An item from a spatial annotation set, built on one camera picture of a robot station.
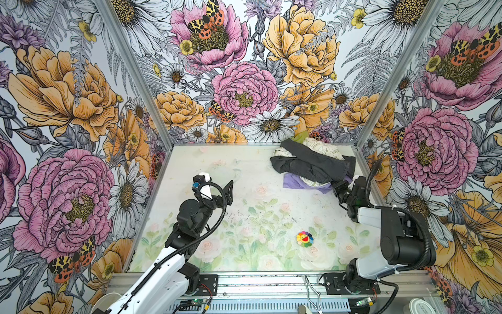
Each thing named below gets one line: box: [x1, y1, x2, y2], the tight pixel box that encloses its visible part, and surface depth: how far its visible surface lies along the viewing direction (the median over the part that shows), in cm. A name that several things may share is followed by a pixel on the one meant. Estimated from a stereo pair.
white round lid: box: [408, 297, 436, 314], surface depth 66 cm
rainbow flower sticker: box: [296, 230, 315, 248], surface depth 86 cm
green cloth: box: [291, 130, 310, 144], surface depth 117 cm
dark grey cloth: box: [269, 138, 357, 184], surface depth 99 cm
